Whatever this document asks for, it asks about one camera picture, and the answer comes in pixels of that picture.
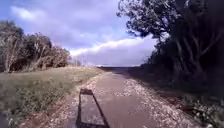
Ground grass field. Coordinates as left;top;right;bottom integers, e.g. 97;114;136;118
0;65;105;128

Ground row of trees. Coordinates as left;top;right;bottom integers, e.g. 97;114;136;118
0;20;73;74

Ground shaded grass verge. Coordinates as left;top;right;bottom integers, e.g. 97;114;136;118
128;66;224;128

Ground dark large trees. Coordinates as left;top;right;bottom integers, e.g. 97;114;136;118
116;0;224;88

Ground reddish paved path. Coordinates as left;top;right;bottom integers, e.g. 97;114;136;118
19;67;204;128

